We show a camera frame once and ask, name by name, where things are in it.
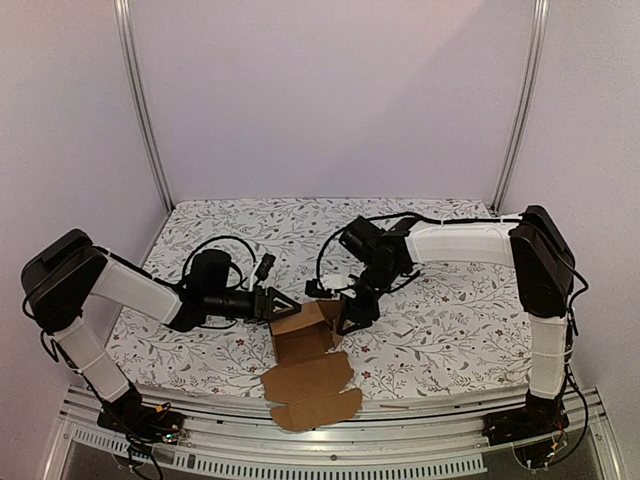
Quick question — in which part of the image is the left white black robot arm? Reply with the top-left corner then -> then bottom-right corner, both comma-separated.
20,229 -> 301,434

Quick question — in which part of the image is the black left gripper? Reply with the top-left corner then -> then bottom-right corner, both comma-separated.
204,286 -> 301,326

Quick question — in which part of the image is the aluminium front rail frame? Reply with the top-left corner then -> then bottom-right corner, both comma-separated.
42,383 -> 626,480

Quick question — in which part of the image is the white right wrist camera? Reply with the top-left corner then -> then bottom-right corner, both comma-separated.
305,274 -> 357,299

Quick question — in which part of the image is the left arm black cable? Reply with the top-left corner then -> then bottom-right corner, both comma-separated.
180,234 -> 261,291

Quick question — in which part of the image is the aluminium corner post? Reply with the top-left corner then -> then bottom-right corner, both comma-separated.
490,0 -> 550,214
113,0 -> 175,214

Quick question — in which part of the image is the floral patterned table mat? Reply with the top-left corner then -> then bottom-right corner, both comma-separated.
107,198 -> 531,400

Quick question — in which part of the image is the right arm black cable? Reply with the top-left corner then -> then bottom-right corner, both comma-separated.
315,212 -> 521,301

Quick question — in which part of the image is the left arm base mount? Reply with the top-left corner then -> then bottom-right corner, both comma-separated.
97,387 -> 185,444

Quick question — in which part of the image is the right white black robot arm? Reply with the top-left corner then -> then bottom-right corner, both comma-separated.
336,205 -> 589,436

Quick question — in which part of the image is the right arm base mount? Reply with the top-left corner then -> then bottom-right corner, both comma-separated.
482,391 -> 569,446

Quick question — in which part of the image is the brown cardboard box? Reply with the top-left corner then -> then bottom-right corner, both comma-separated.
261,300 -> 363,432

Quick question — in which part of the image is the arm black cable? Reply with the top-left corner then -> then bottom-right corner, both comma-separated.
315,212 -> 521,301
180,234 -> 261,291

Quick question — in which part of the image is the left aluminium corner post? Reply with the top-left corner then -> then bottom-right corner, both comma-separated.
113,0 -> 175,214

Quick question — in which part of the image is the right aluminium corner post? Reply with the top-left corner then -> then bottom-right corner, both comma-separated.
490,0 -> 550,214

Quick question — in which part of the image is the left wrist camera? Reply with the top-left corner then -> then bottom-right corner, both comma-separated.
250,253 -> 276,289

